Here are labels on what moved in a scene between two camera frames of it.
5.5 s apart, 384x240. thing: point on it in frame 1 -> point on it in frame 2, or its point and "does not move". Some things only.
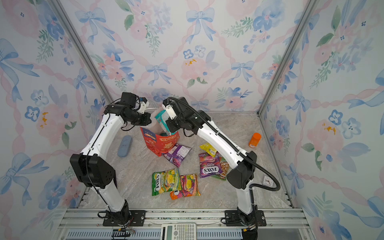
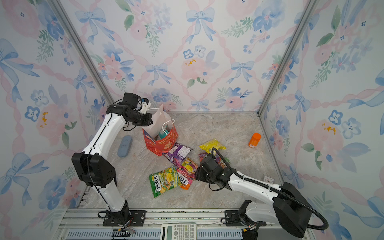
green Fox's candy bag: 163,181 does not move
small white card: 267,181 does not move
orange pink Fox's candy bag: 189,187 -> 186,172
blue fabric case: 125,146 does not move
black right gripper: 170,125 -> 199,175
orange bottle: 254,140 does not move
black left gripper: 147,119 does not move
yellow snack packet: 209,149 does not move
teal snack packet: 162,118 -> 166,133
